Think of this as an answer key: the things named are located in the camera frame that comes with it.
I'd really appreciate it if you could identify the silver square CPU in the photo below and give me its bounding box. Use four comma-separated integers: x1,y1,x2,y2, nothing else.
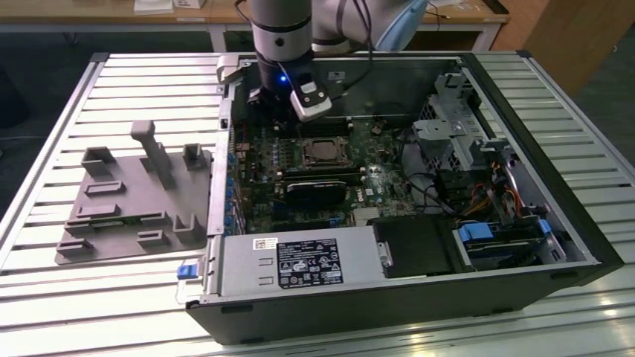
308,144,339,160

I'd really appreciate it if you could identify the metal socket cover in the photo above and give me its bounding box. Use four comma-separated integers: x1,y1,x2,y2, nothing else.
300,138,348,167

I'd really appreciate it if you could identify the CPU socket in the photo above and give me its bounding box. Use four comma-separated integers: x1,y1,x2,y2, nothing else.
296,136,351,169

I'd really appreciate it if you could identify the black plastic bay cover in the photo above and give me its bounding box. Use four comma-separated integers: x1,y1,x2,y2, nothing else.
371,215,459,280

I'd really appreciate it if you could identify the black RAM stick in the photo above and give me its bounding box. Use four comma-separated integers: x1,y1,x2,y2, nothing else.
283,167,361,177

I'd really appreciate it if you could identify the black graphics card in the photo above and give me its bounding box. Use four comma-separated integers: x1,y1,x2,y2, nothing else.
283,180,348,208

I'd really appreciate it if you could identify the green motherboard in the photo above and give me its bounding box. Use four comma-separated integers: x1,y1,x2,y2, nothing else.
228,118,423,236

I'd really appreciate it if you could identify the grey metal drive cage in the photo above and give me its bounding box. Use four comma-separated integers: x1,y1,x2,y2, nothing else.
411,72,512,172

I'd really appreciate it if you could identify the small silver heatsink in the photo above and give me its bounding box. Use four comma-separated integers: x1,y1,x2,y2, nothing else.
353,208,381,226

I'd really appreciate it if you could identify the grey plastic parts rack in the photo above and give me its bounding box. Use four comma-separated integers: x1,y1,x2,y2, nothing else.
52,120,215,266

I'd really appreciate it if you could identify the wooden desk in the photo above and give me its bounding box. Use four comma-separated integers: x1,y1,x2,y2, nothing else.
0,0,511,53

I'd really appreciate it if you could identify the green RAM stick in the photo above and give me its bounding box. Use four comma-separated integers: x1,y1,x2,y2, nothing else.
88,218,144,227

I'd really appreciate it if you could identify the silver power supply with label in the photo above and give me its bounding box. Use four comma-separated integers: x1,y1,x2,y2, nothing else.
217,227,393,295

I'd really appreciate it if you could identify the blue disk carrier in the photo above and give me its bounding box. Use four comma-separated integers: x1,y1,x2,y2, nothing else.
459,221,495,245

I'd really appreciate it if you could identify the wooden cabinet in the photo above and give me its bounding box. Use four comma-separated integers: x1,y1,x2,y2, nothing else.
489,0,635,96

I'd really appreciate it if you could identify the black open PC case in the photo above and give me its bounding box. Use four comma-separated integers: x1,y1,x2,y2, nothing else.
184,51,627,345

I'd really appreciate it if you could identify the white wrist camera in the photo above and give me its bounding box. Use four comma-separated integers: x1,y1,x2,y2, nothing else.
288,73,332,123

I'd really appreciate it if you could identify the black cable in case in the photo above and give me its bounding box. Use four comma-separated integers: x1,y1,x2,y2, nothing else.
404,171,459,217

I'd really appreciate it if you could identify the orange yellow wire bundle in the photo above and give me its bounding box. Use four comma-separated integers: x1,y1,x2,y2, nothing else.
463,184,524,224

